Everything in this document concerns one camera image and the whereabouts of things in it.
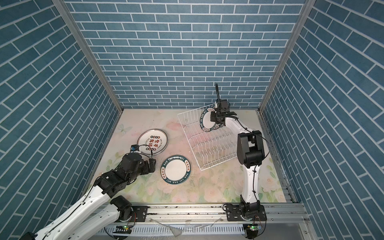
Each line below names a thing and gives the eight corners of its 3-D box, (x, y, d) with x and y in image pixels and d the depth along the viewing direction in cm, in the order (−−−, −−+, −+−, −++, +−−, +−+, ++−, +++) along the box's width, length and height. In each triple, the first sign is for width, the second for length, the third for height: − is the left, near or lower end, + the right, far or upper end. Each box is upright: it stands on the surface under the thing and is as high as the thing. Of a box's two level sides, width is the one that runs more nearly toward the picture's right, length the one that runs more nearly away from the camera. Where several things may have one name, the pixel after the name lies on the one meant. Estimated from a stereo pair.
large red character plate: (136, 154, 96) (134, 151, 93) (143, 132, 108) (141, 129, 105) (165, 154, 96) (164, 151, 93) (169, 132, 108) (168, 129, 105)
